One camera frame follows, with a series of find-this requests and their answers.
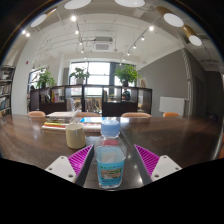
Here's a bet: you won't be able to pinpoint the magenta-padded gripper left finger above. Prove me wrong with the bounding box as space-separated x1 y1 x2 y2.
44 144 96 188

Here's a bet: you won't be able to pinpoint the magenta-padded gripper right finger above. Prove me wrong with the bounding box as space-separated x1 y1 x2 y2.
133 144 183 186

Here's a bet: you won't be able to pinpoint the clear blue-capped water bottle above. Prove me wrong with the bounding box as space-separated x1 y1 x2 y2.
95 119 128 190

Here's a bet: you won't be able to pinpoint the cream ceramic cup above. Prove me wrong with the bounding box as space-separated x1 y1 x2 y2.
65 123 88 150

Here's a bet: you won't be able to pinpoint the red-spined book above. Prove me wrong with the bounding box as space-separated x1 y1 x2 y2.
41 124 70 132

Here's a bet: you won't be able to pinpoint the yellow-spined book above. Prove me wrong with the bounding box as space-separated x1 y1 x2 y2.
43 121 70 128

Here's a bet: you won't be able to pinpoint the white-covered book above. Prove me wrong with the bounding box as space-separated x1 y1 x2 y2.
46 110 81 120

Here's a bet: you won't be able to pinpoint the orange chairs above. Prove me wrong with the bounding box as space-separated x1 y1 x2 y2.
27 110 181 119

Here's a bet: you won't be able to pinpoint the dark open shelf unit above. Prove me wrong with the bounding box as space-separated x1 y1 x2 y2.
29 84 153 117

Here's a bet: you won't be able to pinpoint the person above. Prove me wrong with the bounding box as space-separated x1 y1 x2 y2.
121 88 132 102

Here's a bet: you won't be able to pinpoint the green potted plant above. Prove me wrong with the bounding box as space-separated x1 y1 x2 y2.
114 64 141 88
69 66 91 86
35 67 56 90

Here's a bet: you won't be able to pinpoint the ceiling air conditioner unit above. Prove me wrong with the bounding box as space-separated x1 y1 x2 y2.
92 36 115 53

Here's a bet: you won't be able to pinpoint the ceiling lights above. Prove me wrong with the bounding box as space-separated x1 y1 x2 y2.
21 0 204 57

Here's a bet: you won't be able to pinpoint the tall wall bookshelf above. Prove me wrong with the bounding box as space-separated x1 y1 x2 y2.
0 65 16 117

